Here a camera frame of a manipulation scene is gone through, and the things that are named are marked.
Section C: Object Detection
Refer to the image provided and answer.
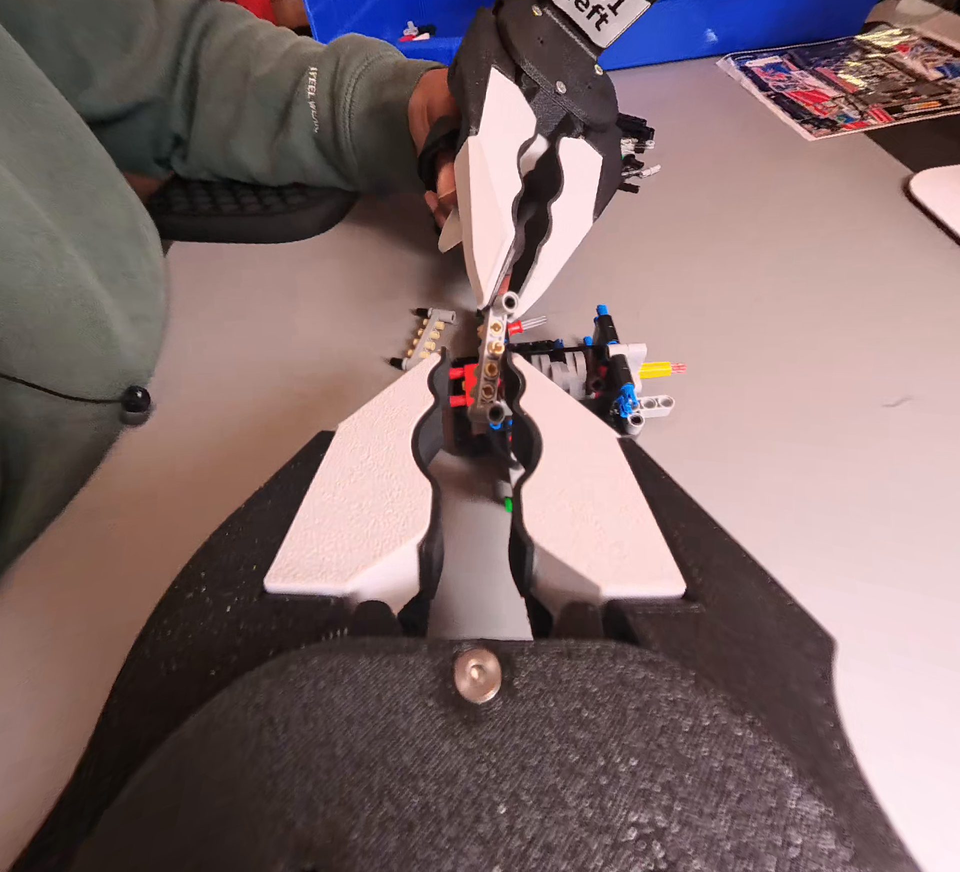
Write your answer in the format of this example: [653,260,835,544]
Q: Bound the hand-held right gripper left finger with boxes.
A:
[262,349,451,638]

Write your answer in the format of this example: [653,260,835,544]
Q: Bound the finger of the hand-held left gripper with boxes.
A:
[517,136,605,314]
[452,66,539,311]

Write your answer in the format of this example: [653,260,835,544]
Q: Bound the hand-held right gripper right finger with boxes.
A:
[502,352,687,638]

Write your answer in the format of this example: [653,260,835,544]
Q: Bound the lego car chassis assembly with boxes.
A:
[442,304,687,513]

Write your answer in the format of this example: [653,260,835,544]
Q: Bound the grey lego beam frame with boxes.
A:
[471,291,522,425]
[390,306,457,372]

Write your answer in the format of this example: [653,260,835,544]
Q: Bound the loose black lego pieces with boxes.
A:
[615,111,663,194]

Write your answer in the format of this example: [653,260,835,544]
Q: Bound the person's left hand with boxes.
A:
[408,66,464,237]

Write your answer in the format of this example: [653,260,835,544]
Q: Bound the black chair armrest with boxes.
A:
[146,178,357,245]

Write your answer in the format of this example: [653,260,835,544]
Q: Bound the printed sticker sheet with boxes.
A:
[716,25,960,142]

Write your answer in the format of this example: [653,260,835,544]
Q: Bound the black cord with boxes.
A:
[0,370,155,427]

